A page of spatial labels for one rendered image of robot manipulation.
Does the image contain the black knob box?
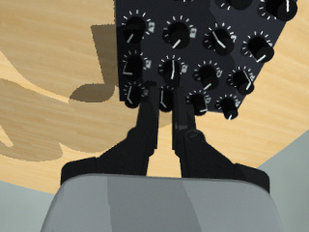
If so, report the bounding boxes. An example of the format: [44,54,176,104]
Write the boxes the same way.
[116,0,297,120]

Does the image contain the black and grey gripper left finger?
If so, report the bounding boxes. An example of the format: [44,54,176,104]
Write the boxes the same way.
[60,86,159,186]

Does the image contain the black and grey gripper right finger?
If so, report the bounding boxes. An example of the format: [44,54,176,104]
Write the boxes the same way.
[172,87,269,193]

